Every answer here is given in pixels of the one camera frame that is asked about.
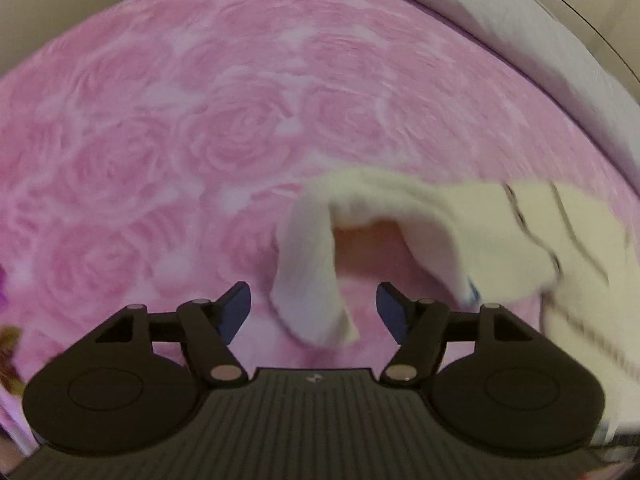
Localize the white fleece garment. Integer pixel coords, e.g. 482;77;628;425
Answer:
270;169;640;391

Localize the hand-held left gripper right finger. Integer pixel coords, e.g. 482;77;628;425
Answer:
376;281;551;386

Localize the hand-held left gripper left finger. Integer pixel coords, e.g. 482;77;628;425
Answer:
75;281;251;387

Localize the grey striped quilt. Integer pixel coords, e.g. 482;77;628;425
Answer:
345;0;640;186

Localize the pink floral blanket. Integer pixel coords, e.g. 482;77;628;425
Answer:
0;0;640;461

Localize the cream wardrobe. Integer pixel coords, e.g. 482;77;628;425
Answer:
500;0;640;83

